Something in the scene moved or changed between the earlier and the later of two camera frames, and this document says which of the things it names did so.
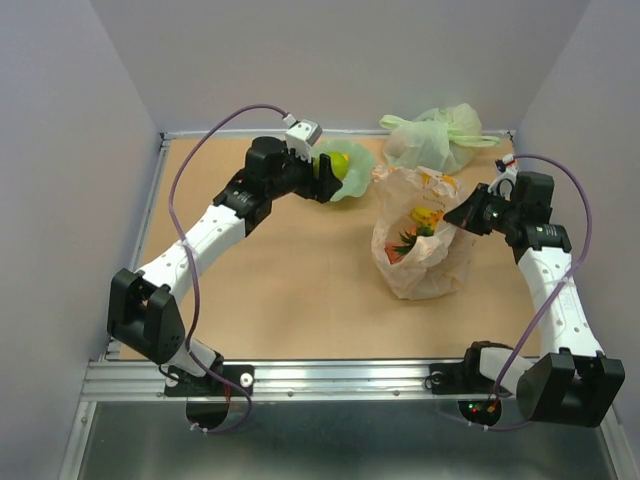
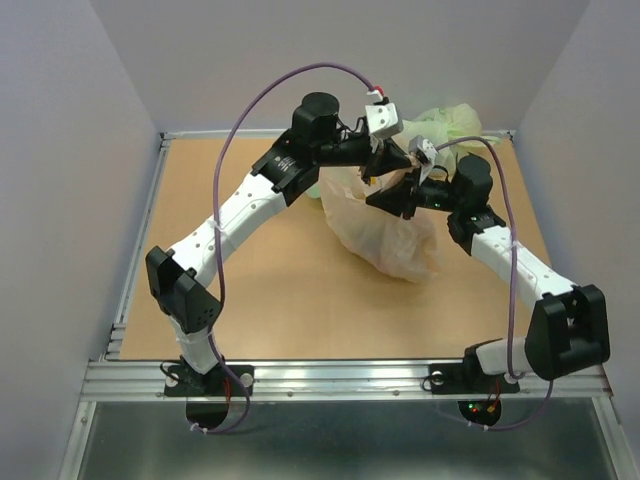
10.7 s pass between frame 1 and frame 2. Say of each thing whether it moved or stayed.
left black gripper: moved
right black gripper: moved
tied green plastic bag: stayed
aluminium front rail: stayed
